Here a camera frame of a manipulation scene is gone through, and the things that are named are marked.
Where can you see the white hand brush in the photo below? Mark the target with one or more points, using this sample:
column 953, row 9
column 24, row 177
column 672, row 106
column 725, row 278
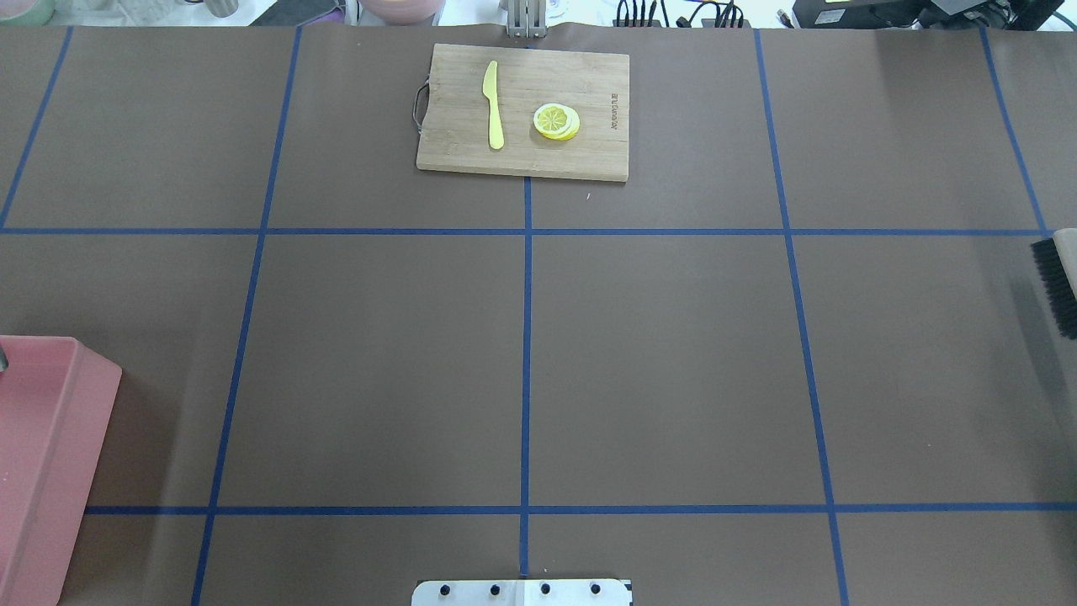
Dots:
column 1055, row 260

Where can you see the pink plastic bin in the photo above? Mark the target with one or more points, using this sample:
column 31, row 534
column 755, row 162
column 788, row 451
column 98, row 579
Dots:
column 58, row 398

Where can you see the yellow lemon slices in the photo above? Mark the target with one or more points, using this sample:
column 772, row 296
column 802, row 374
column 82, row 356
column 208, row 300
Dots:
column 556, row 122

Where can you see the wooden cutting board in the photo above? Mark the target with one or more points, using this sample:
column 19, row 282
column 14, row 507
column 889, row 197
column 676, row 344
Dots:
column 453, row 131

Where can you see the yellow plastic knife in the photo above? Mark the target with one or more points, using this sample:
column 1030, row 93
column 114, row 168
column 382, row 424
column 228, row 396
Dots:
column 490, row 90

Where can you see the pink bowl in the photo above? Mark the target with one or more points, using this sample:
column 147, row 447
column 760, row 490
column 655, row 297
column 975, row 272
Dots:
column 404, row 11

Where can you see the aluminium frame post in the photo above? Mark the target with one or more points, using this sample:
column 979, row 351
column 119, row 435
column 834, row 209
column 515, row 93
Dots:
column 526, row 18

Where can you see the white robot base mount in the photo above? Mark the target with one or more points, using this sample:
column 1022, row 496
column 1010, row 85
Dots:
column 564, row 591

